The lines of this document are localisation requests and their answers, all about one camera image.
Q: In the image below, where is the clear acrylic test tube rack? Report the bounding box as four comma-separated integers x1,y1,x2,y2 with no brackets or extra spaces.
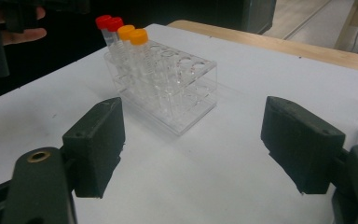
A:
103,43,218,137

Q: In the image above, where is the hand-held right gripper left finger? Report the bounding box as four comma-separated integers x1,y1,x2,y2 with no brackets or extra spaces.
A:
62,96,127,199

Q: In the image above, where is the dark cabinet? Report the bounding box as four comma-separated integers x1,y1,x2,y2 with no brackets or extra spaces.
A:
241,0,277,35

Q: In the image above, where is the white table cover sheet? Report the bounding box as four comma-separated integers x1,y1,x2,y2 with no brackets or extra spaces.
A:
0,22,358,224

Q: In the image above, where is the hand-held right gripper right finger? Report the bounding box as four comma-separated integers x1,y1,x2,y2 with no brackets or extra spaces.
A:
260,95,347,195

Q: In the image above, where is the orange cap test tube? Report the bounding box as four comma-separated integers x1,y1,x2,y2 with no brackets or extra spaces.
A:
117,24,141,94
129,28,157,106

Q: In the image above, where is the wooden furniture frame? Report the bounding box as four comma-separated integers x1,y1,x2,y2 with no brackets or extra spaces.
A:
335,0,358,57

